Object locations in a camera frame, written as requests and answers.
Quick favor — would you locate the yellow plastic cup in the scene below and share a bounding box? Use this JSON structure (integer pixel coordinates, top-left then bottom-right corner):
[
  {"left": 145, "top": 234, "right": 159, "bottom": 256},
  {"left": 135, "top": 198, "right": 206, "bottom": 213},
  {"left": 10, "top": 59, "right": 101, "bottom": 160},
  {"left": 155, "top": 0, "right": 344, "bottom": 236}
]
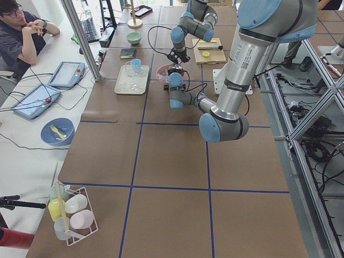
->
[{"left": 48, "top": 198, "right": 62, "bottom": 222}]

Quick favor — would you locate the light blue plastic cup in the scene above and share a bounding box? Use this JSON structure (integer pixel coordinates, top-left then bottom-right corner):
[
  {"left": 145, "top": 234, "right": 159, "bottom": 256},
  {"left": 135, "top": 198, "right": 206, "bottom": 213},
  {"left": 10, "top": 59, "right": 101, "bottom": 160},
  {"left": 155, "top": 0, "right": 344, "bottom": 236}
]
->
[{"left": 130, "top": 59, "right": 141, "bottom": 74}]

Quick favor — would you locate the pink bowl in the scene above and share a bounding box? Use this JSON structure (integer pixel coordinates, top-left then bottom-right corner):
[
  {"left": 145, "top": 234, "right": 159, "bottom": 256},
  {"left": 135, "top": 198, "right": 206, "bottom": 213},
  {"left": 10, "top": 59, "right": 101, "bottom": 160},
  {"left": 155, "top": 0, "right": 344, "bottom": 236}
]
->
[{"left": 156, "top": 63, "right": 185, "bottom": 83}]

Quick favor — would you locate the clear grey plastic cup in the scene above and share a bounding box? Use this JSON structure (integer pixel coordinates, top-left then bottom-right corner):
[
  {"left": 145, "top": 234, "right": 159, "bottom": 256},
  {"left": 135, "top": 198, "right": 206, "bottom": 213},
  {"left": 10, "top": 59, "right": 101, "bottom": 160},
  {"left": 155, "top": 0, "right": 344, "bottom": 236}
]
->
[{"left": 54, "top": 217, "right": 68, "bottom": 240}]

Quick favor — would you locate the wooden rack handle stick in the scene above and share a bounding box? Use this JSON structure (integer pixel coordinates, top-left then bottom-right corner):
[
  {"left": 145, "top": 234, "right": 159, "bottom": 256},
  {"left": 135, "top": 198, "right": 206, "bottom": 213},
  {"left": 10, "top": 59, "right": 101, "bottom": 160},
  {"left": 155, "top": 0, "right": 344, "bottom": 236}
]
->
[{"left": 55, "top": 180, "right": 71, "bottom": 239}]

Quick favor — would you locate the green plastic cup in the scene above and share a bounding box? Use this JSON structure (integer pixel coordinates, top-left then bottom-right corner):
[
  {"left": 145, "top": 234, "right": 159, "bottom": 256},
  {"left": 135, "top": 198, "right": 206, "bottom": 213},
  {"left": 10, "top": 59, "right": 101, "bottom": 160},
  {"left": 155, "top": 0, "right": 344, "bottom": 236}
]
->
[{"left": 49, "top": 183, "right": 70, "bottom": 202}]

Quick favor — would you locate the lemon half slice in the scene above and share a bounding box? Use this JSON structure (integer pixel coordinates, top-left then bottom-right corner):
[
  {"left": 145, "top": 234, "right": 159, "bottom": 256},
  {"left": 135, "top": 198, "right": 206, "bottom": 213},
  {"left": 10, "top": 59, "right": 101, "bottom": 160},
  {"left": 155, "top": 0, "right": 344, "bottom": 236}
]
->
[{"left": 202, "top": 51, "right": 211, "bottom": 58}]

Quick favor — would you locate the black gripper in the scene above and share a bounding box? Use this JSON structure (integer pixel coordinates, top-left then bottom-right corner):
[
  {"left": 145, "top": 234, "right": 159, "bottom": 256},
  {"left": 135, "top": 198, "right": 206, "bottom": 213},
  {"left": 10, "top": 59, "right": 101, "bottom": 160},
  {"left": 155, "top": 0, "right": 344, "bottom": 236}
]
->
[
  {"left": 162, "top": 68, "right": 186, "bottom": 91},
  {"left": 167, "top": 48, "right": 190, "bottom": 64}
]

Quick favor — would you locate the yellow fork in bowl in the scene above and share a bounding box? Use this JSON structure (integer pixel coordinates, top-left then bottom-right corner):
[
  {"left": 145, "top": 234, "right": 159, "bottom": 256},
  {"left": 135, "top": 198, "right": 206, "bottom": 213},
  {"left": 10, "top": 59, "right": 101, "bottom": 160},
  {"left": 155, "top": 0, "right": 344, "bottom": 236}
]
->
[{"left": 49, "top": 125, "right": 66, "bottom": 140}]

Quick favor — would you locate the wooden stand with round base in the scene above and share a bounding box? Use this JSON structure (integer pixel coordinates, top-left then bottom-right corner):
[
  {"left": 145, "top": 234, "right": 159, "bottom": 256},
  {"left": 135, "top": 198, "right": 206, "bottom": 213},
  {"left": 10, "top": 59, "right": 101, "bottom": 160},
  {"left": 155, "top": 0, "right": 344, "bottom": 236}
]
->
[{"left": 127, "top": 0, "right": 143, "bottom": 28}]

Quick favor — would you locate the blue teach pendant tablet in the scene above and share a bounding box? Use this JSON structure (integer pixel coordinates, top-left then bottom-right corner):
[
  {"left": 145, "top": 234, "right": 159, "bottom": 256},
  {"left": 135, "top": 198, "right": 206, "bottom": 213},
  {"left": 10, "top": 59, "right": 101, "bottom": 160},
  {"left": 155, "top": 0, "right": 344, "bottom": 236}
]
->
[
  {"left": 47, "top": 61, "right": 85, "bottom": 89},
  {"left": 11, "top": 84, "right": 61, "bottom": 119}
]

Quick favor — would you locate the black tripod handle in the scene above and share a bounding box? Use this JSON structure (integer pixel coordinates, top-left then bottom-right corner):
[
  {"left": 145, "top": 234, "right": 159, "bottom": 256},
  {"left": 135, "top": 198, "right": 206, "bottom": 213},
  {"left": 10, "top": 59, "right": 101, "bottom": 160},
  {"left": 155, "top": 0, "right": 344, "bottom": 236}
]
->
[{"left": 1, "top": 195, "right": 46, "bottom": 211}]

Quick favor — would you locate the pink plastic cup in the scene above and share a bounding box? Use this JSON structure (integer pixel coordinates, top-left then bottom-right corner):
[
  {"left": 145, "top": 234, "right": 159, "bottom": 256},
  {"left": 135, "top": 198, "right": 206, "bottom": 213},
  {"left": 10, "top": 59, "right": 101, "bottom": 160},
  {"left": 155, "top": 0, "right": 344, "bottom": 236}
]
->
[{"left": 70, "top": 210, "right": 95, "bottom": 229}]

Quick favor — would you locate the clear wine glass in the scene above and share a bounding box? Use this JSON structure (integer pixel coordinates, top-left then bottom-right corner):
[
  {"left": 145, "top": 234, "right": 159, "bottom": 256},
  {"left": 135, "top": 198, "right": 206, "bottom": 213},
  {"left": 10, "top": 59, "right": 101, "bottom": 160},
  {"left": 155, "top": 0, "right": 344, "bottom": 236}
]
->
[{"left": 125, "top": 61, "right": 138, "bottom": 90}]

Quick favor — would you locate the grey folded cloth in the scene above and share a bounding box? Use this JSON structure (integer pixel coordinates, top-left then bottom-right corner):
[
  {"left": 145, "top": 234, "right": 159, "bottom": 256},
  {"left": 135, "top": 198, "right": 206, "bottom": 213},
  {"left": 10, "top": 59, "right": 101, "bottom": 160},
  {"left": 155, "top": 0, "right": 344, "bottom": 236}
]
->
[{"left": 119, "top": 48, "right": 137, "bottom": 59}]

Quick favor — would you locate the pile of clear ice cubes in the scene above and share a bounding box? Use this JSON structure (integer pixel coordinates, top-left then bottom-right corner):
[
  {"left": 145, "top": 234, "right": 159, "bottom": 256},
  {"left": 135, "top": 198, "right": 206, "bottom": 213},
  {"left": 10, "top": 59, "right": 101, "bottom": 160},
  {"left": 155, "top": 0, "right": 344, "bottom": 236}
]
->
[{"left": 156, "top": 70, "right": 169, "bottom": 83}]

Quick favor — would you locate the red object at corner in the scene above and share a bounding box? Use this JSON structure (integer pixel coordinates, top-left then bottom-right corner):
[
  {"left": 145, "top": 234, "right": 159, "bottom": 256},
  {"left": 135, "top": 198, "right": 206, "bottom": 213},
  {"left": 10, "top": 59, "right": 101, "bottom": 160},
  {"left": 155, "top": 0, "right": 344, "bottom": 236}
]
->
[{"left": 0, "top": 227, "right": 35, "bottom": 249}]

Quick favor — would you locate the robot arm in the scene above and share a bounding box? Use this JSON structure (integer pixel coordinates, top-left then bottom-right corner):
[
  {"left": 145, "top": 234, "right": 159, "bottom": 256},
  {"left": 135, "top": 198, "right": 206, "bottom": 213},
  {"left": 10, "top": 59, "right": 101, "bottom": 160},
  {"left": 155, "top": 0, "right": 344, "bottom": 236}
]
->
[
  {"left": 167, "top": 0, "right": 218, "bottom": 64},
  {"left": 168, "top": 0, "right": 318, "bottom": 142}
]

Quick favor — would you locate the blue teach pendant tablet far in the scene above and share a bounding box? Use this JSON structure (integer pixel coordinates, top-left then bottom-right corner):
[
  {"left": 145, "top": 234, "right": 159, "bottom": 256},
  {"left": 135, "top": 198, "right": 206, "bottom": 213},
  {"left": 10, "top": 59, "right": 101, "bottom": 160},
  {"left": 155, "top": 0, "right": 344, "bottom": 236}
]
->
[{"left": 47, "top": 61, "right": 85, "bottom": 89}]

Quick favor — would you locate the yellow plastic knife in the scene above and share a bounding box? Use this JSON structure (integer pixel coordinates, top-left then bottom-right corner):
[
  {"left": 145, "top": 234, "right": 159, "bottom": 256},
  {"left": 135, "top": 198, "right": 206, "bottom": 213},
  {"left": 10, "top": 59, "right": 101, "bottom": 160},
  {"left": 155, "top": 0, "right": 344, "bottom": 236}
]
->
[{"left": 198, "top": 39, "right": 217, "bottom": 44}]

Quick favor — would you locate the green ceramic bowl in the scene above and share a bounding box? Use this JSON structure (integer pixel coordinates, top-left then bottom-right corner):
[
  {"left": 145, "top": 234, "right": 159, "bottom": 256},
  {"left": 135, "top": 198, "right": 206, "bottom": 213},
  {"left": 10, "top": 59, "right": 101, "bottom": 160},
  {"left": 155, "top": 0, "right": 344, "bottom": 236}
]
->
[{"left": 126, "top": 32, "right": 142, "bottom": 45}]

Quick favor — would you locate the blue bowl on side desk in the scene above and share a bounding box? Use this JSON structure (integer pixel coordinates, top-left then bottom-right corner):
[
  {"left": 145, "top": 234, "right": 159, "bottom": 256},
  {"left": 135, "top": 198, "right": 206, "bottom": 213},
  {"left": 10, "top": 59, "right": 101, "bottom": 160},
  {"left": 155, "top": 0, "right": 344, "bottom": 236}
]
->
[{"left": 40, "top": 118, "right": 75, "bottom": 147}]

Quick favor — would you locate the seated person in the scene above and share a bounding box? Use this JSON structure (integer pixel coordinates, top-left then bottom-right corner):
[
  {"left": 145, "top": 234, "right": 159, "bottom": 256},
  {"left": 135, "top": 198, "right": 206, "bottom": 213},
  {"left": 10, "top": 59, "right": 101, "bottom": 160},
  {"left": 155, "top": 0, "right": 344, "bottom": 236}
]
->
[{"left": 1, "top": 1, "right": 60, "bottom": 80}]

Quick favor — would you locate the white wire cup rack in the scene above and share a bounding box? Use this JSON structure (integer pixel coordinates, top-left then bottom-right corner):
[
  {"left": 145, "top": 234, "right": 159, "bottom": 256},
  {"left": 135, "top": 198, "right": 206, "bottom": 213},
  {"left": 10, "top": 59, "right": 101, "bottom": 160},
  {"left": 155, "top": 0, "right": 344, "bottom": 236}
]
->
[{"left": 63, "top": 187, "right": 98, "bottom": 246}]

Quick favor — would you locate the dark tray far table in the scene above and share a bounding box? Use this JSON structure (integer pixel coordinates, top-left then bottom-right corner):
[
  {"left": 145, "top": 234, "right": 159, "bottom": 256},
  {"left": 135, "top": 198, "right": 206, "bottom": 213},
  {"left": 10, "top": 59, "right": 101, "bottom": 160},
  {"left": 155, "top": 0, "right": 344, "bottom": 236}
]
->
[{"left": 134, "top": 5, "right": 153, "bottom": 18}]

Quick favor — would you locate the cream bear tray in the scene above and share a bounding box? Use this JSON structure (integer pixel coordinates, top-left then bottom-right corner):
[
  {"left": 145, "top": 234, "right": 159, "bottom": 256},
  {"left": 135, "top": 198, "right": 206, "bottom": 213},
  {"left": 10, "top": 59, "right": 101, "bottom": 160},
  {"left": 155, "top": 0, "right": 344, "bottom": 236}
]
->
[{"left": 114, "top": 65, "right": 149, "bottom": 95}]

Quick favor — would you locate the white plastic cup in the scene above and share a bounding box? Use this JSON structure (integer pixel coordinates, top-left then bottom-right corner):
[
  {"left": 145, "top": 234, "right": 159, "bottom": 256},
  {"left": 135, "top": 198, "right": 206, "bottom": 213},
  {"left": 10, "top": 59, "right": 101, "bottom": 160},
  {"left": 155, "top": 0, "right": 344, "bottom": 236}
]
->
[{"left": 64, "top": 194, "right": 88, "bottom": 214}]

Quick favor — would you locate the black keyboard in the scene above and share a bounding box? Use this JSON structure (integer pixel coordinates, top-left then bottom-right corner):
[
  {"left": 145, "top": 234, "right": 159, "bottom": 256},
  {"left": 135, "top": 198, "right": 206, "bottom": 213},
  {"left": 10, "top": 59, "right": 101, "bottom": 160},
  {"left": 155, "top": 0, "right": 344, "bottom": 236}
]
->
[{"left": 80, "top": 18, "right": 100, "bottom": 43}]

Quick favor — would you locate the blue teach pendant tablet near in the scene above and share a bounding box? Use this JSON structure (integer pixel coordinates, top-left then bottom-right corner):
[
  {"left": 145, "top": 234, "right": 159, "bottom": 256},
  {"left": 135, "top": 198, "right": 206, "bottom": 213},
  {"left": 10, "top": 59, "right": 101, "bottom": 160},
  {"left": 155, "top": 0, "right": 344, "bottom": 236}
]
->
[{"left": 11, "top": 84, "right": 61, "bottom": 119}]

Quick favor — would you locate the wooden cutting board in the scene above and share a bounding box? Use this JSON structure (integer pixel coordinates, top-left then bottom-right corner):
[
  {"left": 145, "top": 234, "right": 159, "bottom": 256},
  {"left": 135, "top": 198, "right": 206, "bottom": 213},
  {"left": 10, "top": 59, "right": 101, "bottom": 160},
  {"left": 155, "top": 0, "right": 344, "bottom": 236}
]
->
[{"left": 192, "top": 38, "right": 227, "bottom": 64}]

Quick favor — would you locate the aluminium frame post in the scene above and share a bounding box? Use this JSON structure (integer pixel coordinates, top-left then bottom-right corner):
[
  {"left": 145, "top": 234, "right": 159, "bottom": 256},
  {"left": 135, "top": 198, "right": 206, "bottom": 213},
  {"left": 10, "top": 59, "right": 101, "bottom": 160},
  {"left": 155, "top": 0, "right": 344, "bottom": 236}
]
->
[{"left": 61, "top": 0, "right": 102, "bottom": 82}]

